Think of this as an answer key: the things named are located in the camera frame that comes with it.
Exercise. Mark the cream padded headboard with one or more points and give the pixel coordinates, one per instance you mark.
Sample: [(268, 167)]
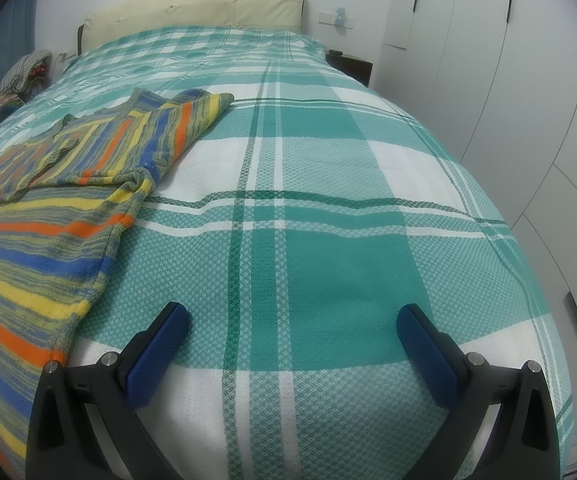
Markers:
[(193, 10)]

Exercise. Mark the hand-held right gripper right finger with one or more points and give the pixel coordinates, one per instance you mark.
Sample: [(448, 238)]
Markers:
[(428, 355)]

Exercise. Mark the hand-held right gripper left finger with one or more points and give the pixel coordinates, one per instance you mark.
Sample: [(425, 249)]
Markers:
[(156, 355)]

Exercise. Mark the green plaid blanket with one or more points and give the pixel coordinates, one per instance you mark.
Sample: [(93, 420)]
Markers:
[(318, 210)]

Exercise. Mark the dark wooden nightstand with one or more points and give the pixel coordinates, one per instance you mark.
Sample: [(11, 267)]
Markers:
[(351, 67)]

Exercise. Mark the pile of clothes and bags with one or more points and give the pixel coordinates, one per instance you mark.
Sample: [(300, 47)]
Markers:
[(18, 80)]

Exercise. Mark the small white wall socket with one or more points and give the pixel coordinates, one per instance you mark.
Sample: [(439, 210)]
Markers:
[(67, 55)]

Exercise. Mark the striped knit sweater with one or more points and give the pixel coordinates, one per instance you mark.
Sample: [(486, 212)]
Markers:
[(68, 240)]

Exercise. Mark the white wall socket blue plug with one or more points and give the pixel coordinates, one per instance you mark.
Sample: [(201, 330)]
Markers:
[(337, 17)]

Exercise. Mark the white wardrobe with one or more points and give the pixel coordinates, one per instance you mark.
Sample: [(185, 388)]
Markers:
[(493, 60)]

